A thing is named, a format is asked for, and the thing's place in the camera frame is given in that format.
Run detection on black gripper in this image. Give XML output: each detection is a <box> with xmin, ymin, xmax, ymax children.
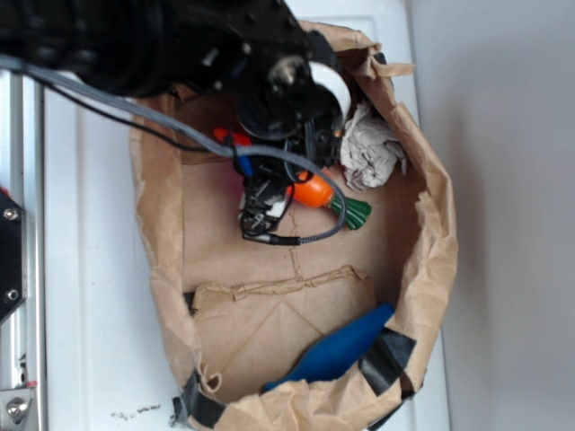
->
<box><xmin>197</xmin><ymin>26</ymin><xmax>347</xmax><ymax>242</ymax></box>

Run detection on orange toy carrot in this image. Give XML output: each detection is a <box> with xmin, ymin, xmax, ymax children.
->
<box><xmin>212</xmin><ymin>127</ymin><xmax>373</xmax><ymax>233</ymax></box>

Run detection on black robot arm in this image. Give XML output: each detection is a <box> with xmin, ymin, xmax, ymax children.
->
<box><xmin>1</xmin><ymin>1</ymin><xmax>350</xmax><ymax>245</ymax></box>

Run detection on crumpled white paper ball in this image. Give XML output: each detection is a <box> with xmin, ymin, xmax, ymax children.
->
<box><xmin>340</xmin><ymin>100</ymin><xmax>408</xmax><ymax>193</ymax></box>

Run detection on brown paper bag tray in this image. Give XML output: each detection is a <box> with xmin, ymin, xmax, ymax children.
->
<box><xmin>130</xmin><ymin>22</ymin><xmax>458</xmax><ymax>430</ymax></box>

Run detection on blue plastic toy cone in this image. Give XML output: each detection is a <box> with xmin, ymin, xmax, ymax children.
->
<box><xmin>264</xmin><ymin>303</ymin><xmax>394</xmax><ymax>391</ymax></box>

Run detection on white plastic bin lid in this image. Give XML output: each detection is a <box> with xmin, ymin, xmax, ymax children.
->
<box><xmin>43</xmin><ymin>0</ymin><xmax>452</xmax><ymax>431</ymax></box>

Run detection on grey braided cable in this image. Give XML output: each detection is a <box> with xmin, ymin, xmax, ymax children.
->
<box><xmin>0</xmin><ymin>53</ymin><xmax>348</xmax><ymax>247</ymax></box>

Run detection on aluminium frame rail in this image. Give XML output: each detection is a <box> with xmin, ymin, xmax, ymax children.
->
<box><xmin>1</xmin><ymin>71</ymin><xmax>48</xmax><ymax>430</ymax></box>

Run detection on black metal bracket plate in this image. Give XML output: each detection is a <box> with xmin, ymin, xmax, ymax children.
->
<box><xmin>0</xmin><ymin>187</ymin><xmax>26</xmax><ymax>324</ymax></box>

